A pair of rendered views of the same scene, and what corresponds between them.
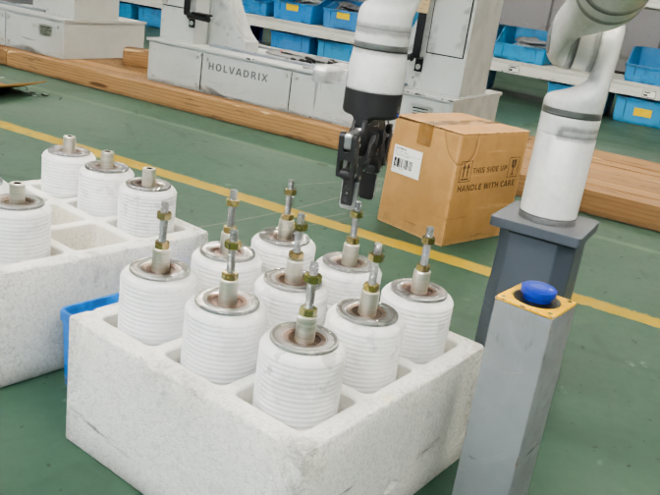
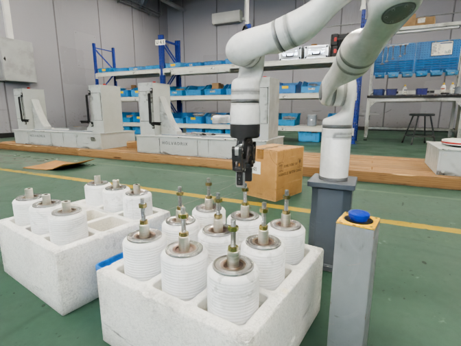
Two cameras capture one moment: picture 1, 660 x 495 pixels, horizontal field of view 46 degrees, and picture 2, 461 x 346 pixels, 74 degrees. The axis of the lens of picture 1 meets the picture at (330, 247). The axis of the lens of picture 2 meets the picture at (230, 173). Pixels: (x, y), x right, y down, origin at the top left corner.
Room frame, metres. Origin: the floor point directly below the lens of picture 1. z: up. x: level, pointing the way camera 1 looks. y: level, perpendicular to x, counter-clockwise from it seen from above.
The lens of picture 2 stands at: (0.27, 0.04, 0.53)
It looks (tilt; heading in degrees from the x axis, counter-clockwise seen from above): 12 degrees down; 358
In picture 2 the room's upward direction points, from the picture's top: straight up
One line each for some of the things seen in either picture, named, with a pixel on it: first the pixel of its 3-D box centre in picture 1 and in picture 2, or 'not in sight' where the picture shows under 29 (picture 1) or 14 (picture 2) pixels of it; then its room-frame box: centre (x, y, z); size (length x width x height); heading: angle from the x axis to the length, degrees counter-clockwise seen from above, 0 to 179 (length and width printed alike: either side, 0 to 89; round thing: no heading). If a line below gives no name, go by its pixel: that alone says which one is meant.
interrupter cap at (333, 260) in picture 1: (349, 263); (245, 215); (1.03, -0.03, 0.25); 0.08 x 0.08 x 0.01
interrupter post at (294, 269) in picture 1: (294, 271); (218, 224); (0.94, 0.04, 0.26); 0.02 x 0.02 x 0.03
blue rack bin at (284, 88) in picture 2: not in sight; (288, 88); (5.70, -1.17, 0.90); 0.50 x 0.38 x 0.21; 153
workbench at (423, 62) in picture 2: not in sight; (413, 84); (5.51, -3.26, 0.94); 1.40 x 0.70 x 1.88; 63
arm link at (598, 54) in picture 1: (582, 67); (338, 104); (1.25, -0.35, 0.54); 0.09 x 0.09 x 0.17; 83
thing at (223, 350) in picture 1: (220, 370); (185, 289); (0.84, 0.11, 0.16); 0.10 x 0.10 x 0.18
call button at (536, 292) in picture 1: (537, 294); (359, 217); (0.83, -0.24, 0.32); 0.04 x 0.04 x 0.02
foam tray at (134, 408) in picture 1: (278, 391); (219, 292); (0.94, 0.04, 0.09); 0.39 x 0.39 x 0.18; 55
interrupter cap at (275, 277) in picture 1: (293, 280); (218, 230); (0.94, 0.04, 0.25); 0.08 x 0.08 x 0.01
